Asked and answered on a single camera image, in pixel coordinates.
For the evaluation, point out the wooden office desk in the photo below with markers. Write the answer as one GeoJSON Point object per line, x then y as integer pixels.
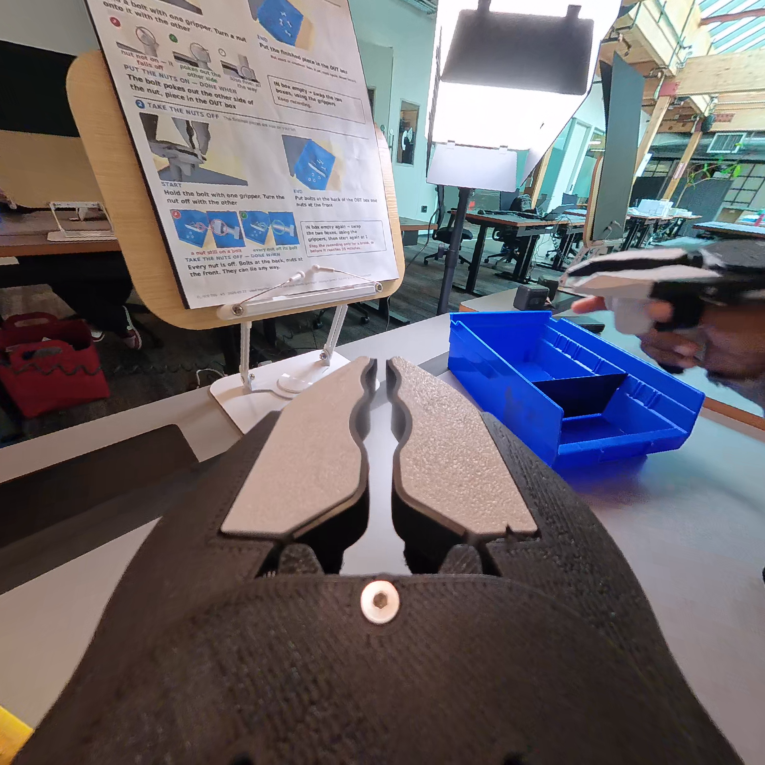
{"type": "Point", "coordinates": [514, 220]}
{"type": "Point", "coordinates": [60, 245]}

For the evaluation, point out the white panel floor lamp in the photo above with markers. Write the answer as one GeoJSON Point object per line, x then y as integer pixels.
{"type": "Point", "coordinates": [472, 167]}

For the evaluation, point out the yellow plastic bin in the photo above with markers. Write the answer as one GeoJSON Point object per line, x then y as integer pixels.
{"type": "Point", "coordinates": [12, 732]}

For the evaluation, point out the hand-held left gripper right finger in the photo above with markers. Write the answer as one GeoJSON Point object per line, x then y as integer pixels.
{"type": "Point", "coordinates": [460, 466]}

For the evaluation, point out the printed instruction sheet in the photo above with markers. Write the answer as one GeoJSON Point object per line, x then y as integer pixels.
{"type": "Point", "coordinates": [251, 149]}

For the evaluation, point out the black panel lamp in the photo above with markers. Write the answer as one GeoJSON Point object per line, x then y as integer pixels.
{"type": "Point", "coordinates": [520, 48]}

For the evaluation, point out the blue plastic bin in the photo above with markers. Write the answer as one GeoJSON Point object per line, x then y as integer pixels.
{"type": "Point", "coordinates": [508, 370]}

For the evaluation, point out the black office chair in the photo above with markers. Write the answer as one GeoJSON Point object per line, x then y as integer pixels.
{"type": "Point", "coordinates": [508, 240]}
{"type": "Point", "coordinates": [445, 233]}

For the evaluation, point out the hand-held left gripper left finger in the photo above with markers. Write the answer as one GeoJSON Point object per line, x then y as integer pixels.
{"type": "Point", "coordinates": [299, 460]}

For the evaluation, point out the person's right forearm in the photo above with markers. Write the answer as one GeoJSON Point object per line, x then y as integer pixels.
{"type": "Point", "coordinates": [750, 391]}

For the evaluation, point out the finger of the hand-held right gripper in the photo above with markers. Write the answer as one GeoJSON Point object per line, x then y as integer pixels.
{"type": "Point", "coordinates": [651, 281]}
{"type": "Point", "coordinates": [651, 260]}

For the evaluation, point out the small black cube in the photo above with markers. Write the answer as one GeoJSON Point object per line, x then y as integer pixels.
{"type": "Point", "coordinates": [532, 297]}

